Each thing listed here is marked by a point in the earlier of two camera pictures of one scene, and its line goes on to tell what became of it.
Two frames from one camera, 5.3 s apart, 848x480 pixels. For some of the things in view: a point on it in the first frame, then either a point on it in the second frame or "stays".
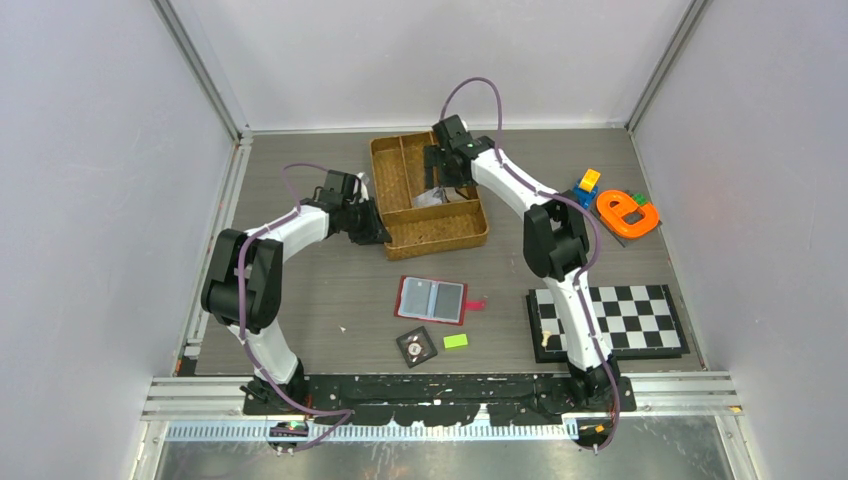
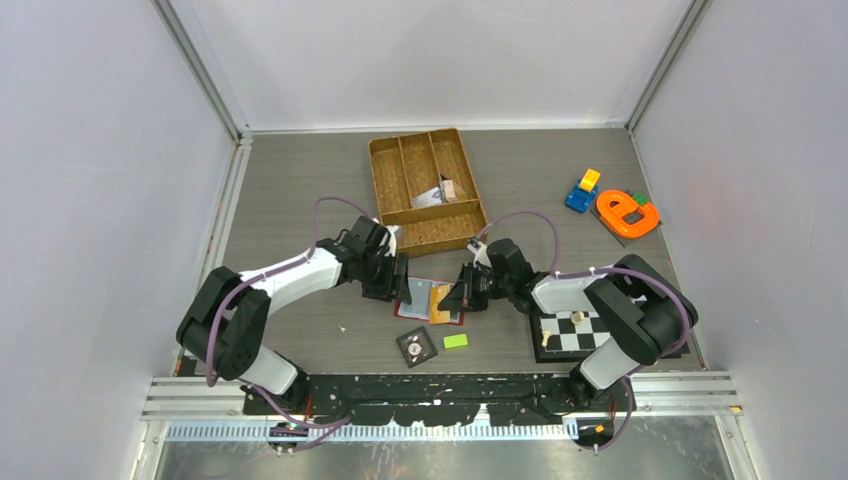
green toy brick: x=641 y=199 stays
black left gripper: x=375 y=233 -> x=394 y=285
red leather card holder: x=434 y=300 stays
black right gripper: x=432 y=158 -> x=458 y=298
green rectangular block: x=455 y=340 stays
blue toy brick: x=584 y=197 stays
